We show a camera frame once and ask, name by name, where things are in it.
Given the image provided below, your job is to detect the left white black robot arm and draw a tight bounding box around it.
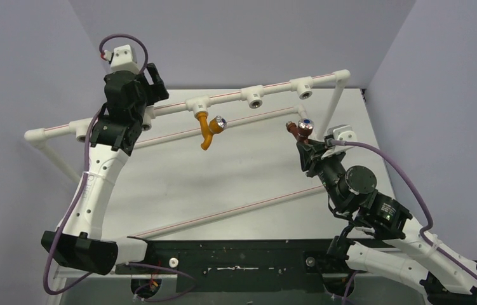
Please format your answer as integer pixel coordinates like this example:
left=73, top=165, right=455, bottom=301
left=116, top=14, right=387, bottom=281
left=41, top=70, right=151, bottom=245
left=41, top=63, right=169, bottom=275

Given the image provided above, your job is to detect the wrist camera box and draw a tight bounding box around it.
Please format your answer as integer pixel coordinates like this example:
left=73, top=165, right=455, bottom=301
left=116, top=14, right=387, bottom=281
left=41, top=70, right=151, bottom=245
left=321, top=125, right=357, bottom=159
left=100, top=44, right=140, bottom=74

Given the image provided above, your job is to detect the white pipe frame with tees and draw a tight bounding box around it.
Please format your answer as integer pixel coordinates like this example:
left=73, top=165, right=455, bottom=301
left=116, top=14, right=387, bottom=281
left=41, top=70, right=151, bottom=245
left=24, top=69, right=351, bottom=241

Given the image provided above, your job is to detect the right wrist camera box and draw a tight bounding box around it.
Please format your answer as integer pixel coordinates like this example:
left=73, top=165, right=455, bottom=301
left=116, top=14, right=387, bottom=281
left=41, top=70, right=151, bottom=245
left=321, top=125, right=357, bottom=159

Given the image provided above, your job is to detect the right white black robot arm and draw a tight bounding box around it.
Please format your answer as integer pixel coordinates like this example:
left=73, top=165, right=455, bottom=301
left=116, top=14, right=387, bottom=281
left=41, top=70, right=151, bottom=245
left=296, top=137, right=477, bottom=304

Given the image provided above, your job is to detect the red-brown water faucet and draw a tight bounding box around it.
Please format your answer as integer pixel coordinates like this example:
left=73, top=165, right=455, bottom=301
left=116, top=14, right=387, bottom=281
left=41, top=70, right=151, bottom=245
left=285, top=118, right=314, bottom=144

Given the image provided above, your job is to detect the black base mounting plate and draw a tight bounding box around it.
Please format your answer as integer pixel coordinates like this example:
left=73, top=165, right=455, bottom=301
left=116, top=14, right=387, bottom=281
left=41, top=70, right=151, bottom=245
left=114, top=238, right=384, bottom=294

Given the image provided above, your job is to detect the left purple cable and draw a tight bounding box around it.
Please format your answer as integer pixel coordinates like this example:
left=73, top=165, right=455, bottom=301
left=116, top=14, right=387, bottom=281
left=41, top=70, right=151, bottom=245
left=43, top=33, right=199, bottom=304

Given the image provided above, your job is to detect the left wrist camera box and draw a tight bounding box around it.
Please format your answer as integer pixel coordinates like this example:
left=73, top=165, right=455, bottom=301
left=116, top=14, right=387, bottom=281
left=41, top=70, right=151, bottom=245
left=100, top=44, right=140, bottom=74

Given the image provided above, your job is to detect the orange water faucet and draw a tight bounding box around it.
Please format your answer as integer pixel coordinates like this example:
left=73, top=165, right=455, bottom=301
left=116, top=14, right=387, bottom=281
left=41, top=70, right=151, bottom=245
left=196, top=112, right=227, bottom=151

